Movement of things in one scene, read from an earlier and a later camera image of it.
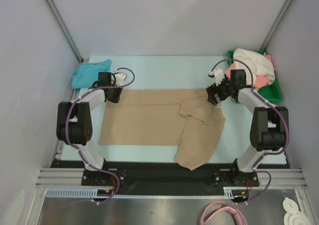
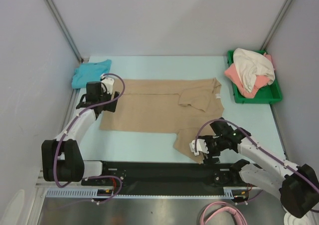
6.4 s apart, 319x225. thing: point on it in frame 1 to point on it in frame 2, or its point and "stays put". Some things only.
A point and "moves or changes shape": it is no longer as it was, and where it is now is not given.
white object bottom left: [14, 209] stays put
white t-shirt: [259, 64] stays put
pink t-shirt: [260, 81] stays put
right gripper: [214, 95] to [210, 152]
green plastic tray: [271, 92] stays put
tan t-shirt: [187, 118] moves or changes shape
